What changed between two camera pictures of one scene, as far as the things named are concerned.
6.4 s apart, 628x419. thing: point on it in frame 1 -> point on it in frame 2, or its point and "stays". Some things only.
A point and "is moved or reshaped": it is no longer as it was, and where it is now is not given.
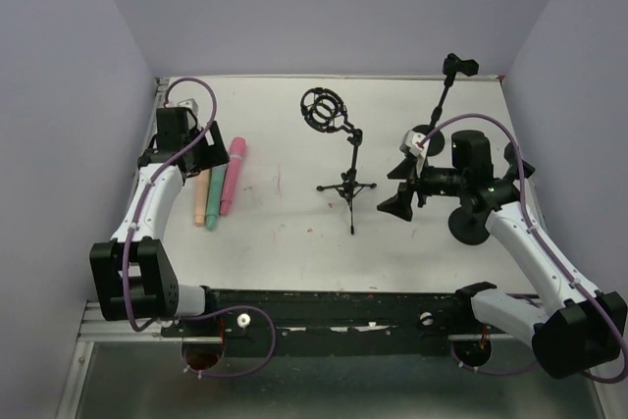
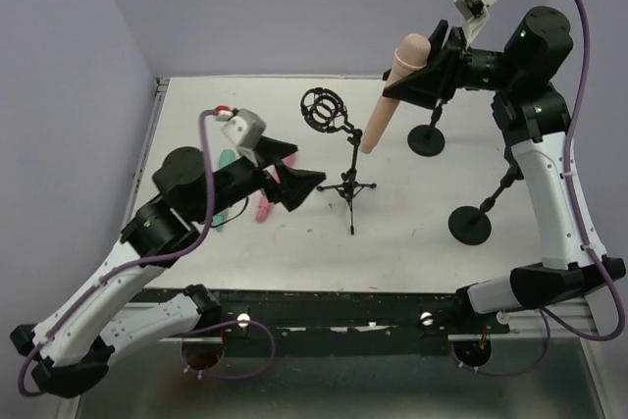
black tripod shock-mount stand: (324, 110) stays
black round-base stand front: (469, 227) stays
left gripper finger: (214, 150) -> (295, 185)
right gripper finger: (404, 169) -> (436, 39)
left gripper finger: (191, 121) -> (270, 150)
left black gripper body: (211, 147) -> (271, 172)
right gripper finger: (399, 203) -> (431, 85)
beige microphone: (201, 191) is moved or reshaped
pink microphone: (235, 154) is moved or reshaped
